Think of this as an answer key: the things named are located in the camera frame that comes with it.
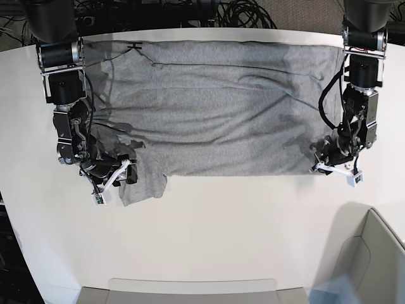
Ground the black cable bundle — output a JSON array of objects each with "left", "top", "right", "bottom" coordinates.
[{"left": 207, "top": 0, "right": 279, "bottom": 29}]

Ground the grey T-shirt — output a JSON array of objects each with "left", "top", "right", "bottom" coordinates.
[{"left": 84, "top": 41, "right": 343, "bottom": 205}]

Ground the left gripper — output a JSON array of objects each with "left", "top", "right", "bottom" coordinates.
[{"left": 309, "top": 136, "right": 354, "bottom": 175}]

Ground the grey bin right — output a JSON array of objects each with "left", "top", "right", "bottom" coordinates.
[{"left": 339, "top": 209, "right": 404, "bottom": 303}]

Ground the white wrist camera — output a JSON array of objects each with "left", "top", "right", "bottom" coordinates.
[
  {"left": 91, "top": 190, "right": 112, "bottom": 205},
  {"left": 347, "top": 170, "right": 363, "bottom": 187}
]

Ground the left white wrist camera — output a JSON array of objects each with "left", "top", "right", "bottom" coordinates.
[{"left": 347, "top": 170, "right": 363, "bottom": 187}]

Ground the grey chair back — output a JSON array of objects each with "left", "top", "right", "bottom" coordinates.
[{"left": 77, "top": 278, "right": 309, "bottom": 303}]

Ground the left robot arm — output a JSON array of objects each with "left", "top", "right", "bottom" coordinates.
[{"left": 311, "top": 1, "right": 392, "bottom": 175}]

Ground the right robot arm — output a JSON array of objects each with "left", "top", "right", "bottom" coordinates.
[{"left": 21, "top": 1, "right": 137, "bottom": 194}]

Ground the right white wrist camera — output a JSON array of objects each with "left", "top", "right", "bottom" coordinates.
[{"left": 91, "top": 190, "right": 112, "bottom": 205}]

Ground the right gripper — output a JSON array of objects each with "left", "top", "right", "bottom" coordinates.
[{"left": 79, "top": 155, "right": 138, "bottom": 190}]

